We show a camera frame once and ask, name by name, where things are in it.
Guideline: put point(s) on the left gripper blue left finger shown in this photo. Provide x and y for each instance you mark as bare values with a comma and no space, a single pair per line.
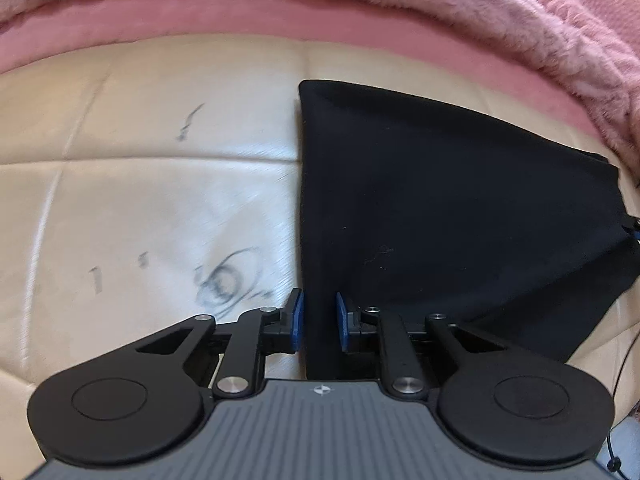
246,344

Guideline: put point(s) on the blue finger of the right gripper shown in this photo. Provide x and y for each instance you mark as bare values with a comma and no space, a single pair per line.
633,227

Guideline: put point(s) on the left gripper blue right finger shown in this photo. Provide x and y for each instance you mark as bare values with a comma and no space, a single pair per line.
379,341

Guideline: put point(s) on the black pants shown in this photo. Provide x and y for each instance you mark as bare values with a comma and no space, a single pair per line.
418,206

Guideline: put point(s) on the pink bed sheet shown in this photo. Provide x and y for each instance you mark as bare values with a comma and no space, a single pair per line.
64,26

